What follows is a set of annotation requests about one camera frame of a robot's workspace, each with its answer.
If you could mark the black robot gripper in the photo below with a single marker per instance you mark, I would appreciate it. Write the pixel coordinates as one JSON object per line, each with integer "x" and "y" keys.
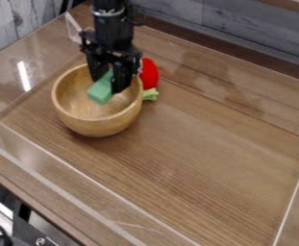
{"x": 109, "y": 45}

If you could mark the red plush strawberry toy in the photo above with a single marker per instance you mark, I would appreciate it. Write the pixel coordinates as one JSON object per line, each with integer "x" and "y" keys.
{"x": 149, "y": 76}

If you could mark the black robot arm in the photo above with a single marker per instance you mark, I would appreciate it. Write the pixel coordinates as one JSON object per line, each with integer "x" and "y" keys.
{"x": 106, "y": 5}

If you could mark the black table clamp mount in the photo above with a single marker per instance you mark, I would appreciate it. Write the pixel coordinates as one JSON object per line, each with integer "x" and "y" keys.
{"x": 25, "y": 231}

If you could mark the green rectangular block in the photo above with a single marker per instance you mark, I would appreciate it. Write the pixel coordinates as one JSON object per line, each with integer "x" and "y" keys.
{"x": 99, "y": 93}

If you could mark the clear acrylic tray wall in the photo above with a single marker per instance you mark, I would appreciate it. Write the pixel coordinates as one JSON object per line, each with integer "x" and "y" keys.
{"x": 95, "y": 216}

